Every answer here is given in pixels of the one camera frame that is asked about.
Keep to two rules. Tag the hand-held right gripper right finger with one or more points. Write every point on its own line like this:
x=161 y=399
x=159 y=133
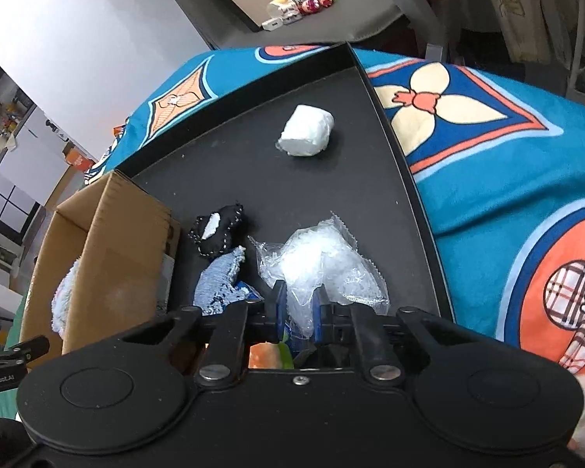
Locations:
x=320 y=313

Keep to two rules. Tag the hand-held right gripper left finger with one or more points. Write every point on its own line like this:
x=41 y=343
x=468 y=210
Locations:
x=275 y=313

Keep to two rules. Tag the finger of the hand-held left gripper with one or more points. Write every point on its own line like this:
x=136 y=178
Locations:
x=29 y=349

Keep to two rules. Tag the clear plastic bag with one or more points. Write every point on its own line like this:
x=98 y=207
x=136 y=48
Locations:
x=317 y=263

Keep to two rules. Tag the blue knitted cloth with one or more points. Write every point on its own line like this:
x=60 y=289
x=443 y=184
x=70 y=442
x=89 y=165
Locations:
x=219 y=278

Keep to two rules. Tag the black felt pouch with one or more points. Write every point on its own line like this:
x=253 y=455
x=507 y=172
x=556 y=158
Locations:
x=224 y=234

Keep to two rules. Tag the black tray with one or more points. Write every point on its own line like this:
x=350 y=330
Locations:
x=273 y=195

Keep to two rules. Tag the cardboard box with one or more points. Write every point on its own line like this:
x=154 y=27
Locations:
x=119 y=234

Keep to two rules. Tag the white soft tissue packet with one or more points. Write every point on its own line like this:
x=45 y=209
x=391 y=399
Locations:
x=306 y=129

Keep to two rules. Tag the orange and green soft toy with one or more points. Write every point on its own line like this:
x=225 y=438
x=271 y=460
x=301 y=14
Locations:
x=268 y=356

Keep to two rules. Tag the green cloth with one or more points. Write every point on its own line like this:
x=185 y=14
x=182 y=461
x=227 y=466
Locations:
x=5 y=399

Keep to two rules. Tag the fluffy white blue cloth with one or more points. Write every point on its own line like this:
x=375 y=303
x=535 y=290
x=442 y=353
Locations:
x=67 y=297

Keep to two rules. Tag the white kitchen cabinet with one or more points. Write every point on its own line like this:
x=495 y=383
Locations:
x=29 y=156

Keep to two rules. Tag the orange carton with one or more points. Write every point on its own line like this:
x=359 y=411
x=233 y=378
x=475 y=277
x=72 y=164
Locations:
x=76 y=156

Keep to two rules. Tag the printed teal blanket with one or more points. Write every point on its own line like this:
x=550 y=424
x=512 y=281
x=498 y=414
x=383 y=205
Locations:
x=492 y=195

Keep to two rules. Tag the white charger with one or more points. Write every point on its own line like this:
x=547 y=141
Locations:
x=271 y=24

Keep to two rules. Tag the small white box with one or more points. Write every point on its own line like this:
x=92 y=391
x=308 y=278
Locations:
x=291 y=17

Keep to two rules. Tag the pink toy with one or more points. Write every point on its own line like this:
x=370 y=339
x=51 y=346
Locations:
x=310 y=6

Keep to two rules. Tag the grey folding mattress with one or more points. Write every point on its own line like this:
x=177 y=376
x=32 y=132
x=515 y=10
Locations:
x=253 y=2

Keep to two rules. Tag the red toy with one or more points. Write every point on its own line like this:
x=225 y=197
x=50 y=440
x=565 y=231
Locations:
x=327 y=1

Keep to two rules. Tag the white table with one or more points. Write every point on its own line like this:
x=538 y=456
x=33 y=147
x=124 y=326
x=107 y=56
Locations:
x=409 y=5

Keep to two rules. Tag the beige tote bag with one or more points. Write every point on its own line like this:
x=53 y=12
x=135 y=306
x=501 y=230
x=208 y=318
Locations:
x=521 y=5

